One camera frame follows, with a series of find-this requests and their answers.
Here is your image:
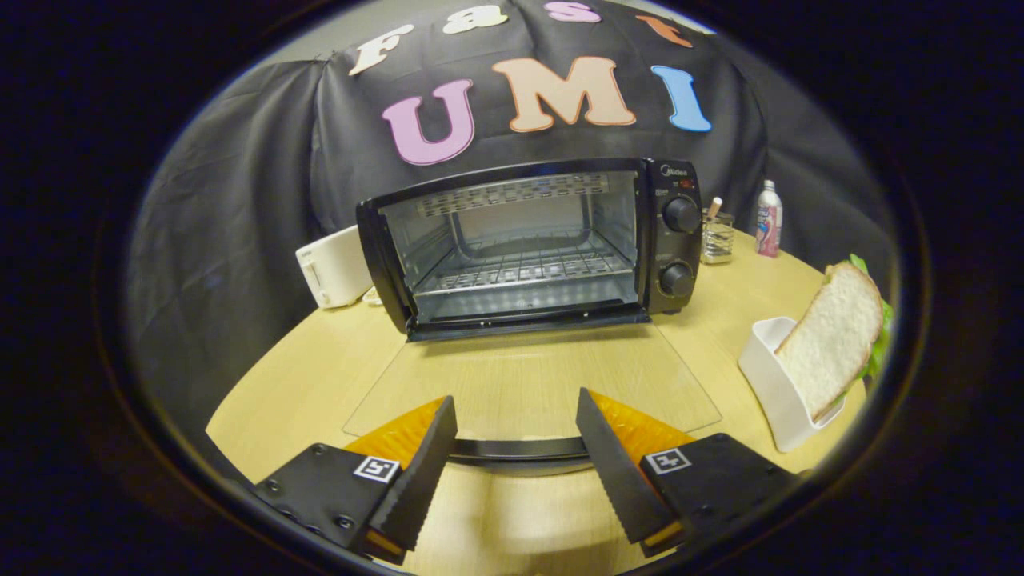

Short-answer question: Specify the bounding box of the white pop-up toaster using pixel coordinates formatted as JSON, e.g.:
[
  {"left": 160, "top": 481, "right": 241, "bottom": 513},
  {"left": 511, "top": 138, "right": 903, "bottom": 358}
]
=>
[{"left": 295, "top": 225, "right": 375, "bottom": 310}]

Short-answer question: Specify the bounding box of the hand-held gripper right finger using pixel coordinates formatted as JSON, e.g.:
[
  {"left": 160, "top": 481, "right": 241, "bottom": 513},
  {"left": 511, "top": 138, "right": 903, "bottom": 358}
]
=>
[{"left": 576, "top": 388, "right": 801, "bottom": 558}]

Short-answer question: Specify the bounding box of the black toaster oven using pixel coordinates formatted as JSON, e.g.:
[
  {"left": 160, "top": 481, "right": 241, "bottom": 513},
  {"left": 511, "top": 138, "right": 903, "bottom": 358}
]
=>
[{"left": 342, "top": 158, "right": 722, "bottom": 478}]

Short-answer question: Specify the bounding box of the bread and lettuce sandwich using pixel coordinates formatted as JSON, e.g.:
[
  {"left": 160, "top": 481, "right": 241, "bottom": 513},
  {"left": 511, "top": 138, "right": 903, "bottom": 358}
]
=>
[{"left": 774, "top": 254, "right": 895, "bottom": 423}]

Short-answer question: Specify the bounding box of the clear glass jar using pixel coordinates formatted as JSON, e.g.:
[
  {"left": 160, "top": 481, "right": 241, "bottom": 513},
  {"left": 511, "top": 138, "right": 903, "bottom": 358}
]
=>
[{"left": 701, "top": 197, "right": 735, "bottom": 266}]

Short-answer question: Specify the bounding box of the silver bottle with pink label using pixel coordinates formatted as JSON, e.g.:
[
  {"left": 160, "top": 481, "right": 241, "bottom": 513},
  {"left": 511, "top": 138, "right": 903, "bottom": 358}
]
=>
[{"left": 755, "top": 179, "right": 783, "bottom": 258}]

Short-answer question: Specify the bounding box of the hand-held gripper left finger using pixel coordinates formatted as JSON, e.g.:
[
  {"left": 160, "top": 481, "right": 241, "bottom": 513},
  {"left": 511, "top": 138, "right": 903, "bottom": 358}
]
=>
[{"left": 254, "top": 395, "right": 458, "bottom": 565}]

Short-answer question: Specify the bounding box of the white plastic tray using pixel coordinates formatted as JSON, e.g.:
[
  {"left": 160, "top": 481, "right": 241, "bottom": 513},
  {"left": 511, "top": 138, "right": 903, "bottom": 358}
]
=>
[{"left": 738, "top": 317, "right": 846, "bottom": 454}]

